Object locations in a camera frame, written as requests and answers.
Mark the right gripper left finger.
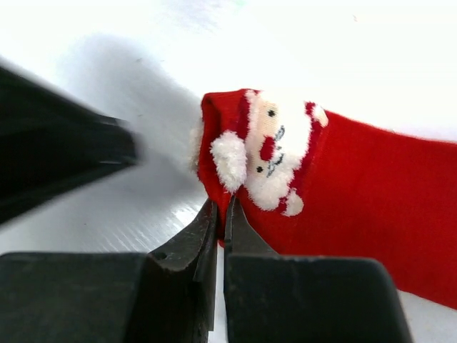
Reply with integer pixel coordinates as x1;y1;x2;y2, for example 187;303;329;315
124;200;218;343

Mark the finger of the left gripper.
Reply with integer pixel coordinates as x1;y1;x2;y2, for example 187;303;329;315
1;68;139;222

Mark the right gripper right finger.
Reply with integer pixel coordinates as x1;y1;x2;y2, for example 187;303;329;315
224;196;278;342

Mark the red Santa sock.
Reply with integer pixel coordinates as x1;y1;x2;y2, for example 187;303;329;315
191;89;456;308

